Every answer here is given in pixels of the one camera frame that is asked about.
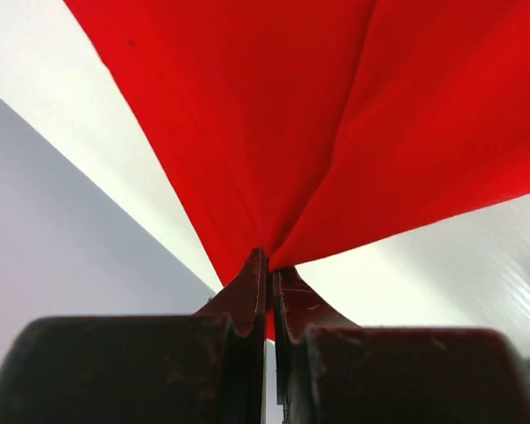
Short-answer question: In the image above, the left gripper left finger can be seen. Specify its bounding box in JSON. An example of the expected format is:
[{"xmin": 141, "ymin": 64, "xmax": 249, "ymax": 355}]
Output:
[{"xmin": 0, "ymin": 249, "xmax": 267, "ymax": 423}]

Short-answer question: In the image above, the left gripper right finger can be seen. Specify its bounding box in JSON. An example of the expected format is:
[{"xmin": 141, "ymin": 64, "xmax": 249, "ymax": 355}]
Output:
[{"xmin": 271, "ymin": 269, "xmax": 530, "ymax": 423}]

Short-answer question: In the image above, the red t shirt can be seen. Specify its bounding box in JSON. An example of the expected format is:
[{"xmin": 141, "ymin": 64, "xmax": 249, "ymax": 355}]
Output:
[{"xmin": 63, "ymin": 0, "xmax": 530, "ymax": 342}]

